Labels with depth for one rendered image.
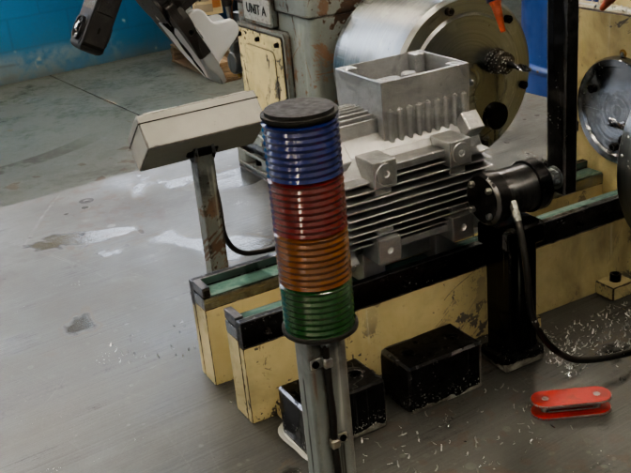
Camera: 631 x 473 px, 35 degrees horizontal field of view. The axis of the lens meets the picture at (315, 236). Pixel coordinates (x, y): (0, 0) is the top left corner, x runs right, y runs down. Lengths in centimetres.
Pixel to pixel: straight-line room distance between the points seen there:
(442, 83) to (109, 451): 55
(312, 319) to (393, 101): 39
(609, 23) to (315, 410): 76
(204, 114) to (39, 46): 549
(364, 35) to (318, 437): 79
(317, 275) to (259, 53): 101
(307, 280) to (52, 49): 608
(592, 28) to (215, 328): 66
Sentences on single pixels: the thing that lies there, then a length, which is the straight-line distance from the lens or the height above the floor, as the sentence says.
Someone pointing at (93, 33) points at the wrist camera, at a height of 124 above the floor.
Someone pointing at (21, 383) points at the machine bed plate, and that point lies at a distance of 131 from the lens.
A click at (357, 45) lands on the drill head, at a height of 109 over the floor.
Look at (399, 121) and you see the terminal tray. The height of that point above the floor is 110.
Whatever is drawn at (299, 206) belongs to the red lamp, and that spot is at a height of 115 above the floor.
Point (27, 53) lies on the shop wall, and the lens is 676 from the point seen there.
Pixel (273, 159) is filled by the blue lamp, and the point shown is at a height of 118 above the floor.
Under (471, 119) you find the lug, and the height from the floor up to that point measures 108.
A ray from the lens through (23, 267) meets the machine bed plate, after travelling 164.
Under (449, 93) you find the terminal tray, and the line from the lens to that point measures 115.
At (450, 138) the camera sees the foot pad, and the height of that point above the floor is 107.
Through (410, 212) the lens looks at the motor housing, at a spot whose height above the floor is 101.
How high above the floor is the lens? 142
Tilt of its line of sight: 23 degrees down
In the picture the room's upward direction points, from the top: 6 degrees counter-clockwise
